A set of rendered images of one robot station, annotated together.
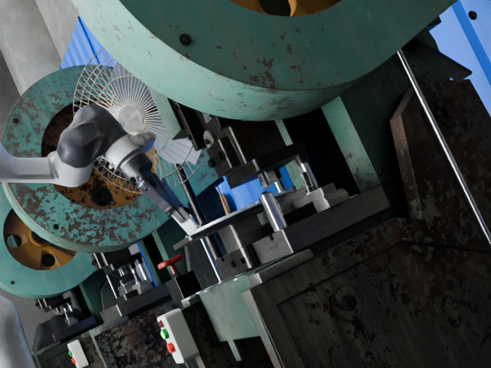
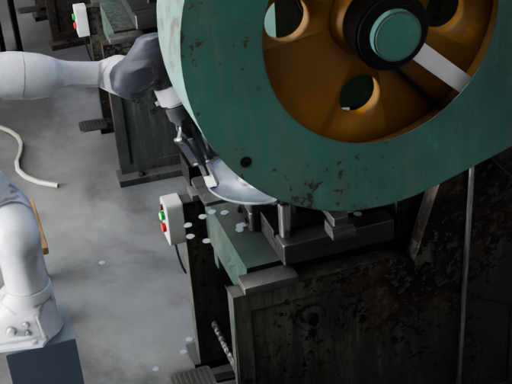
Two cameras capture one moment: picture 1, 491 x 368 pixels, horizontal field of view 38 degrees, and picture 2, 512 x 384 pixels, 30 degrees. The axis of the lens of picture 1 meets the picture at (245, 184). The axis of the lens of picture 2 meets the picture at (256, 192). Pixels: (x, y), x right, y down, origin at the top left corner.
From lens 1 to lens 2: 139 cm
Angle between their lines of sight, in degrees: 36
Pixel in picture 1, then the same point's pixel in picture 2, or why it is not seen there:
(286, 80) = (324, 202)
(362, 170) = not seen: hidden behind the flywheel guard
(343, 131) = not seen: hidden behind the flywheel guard
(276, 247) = (275, 244)
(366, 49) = (416, 177)
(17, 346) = (33, 257)
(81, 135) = (136, 81)
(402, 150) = (430, 197)
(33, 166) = (84, 75)
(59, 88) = not seen: outside the picture
